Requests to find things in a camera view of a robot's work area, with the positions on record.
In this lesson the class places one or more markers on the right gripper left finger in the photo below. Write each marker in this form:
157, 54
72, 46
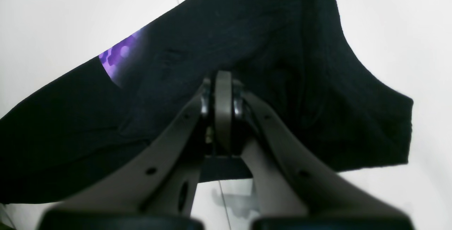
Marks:
155, 190

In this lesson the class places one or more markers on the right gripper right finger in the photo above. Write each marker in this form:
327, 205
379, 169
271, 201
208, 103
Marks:
295, 190

